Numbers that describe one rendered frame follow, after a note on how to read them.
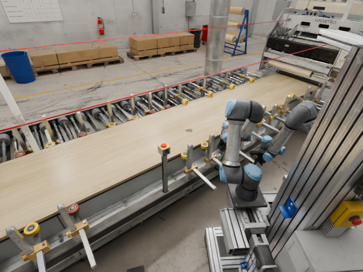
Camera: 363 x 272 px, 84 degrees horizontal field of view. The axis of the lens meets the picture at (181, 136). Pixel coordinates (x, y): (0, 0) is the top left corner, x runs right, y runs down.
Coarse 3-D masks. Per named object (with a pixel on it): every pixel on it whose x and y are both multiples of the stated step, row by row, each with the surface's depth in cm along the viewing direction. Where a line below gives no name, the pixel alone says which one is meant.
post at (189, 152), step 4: (188, 144) 169; (188, 148) 171; (192, 148) 171; (188, 152) 173; (192, 152) 174; (188, 156) 176; (188, 160) 178; (188, 164) 181; (188, 168) 184; (188, 176) 190
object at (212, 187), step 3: (183, 159) 197; (183, 162) 196; (195, 168) 187; (192, 171) 188; (195, 171) 184; (198, 171) 184; (198, 174) 181; (201, 174) 181; (198, 177) 182; (201, 177) 179; (204, 177) 179; (204, 180) 176; (207, 180) 176; (207, 183) 173; (210, 183) 173; (210, 186) 171; (213, 186) 171; (213, 189) 169
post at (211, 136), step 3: (210, 135) 181; (213, 135) 181; (210, 138) 183; (213, 138) 183; (210, 141) 184; (213, 141) 186; (210, 144) 186; (207, 147) 191; (210, 147) 188; (207, 150) 193; (210, 150) 190; (207, 153) 194; (210, 153) 193; (207, 156) 196; (210, 156) 195; (210, 162) 202; (207, 165) 202
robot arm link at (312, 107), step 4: (300, 104) 136; (304, 104) 134; (308, 104) 135; (312, 104) 136; (308, 108) 131; (312, 108) 134; (316, 108) 137; (312, 112) 133; (316, 112) 135; (312, 116) 134; (316, 116) 134; (308, 120) 135; (312, 120) 134; (304, 124) 139; (308, 124) 137; (312, 124) 136; (308, 128) 138; (308, 132) 140
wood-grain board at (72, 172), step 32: (224, 96) 294; (256, 96) 297; (128, 128) 222; (160, 128) 224; (192, 128) 225; (32, 160) 179; (64, 160) 180; (96, 160) 181; (128, 160) 182; (160, 160) 183; (0, 192) 152; (32, 192) 152; (64, 192) 153; (96, 192) 154; (0, 224) 132
